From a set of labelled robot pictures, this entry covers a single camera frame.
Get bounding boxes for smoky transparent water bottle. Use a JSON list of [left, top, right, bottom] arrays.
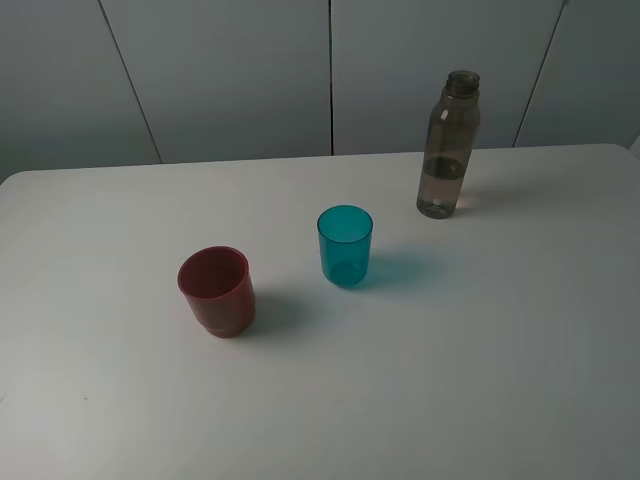
[[416, 70, 480, 219]]

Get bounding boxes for teal transparent plastic cup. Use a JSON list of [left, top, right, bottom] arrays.
[[316, 205, 374, 288]]

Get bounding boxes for red plastic cup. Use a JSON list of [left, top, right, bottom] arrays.
[[177, 246, 256, 338]]

